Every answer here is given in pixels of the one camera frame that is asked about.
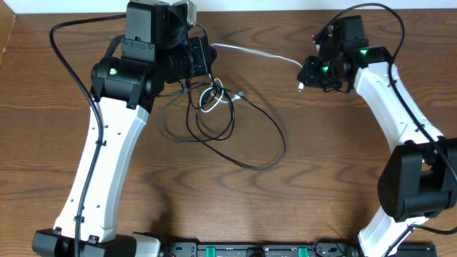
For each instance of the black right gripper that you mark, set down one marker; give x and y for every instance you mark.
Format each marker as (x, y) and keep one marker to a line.
(308, 78)

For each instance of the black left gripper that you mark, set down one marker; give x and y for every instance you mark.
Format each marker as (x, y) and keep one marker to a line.
(199, 56)

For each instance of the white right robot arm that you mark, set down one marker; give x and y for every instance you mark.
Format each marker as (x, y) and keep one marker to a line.
(419, 180)

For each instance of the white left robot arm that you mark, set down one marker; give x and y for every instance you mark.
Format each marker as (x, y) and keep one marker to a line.
(155, 50)

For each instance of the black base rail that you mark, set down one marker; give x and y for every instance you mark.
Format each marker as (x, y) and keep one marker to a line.
(317, 249)

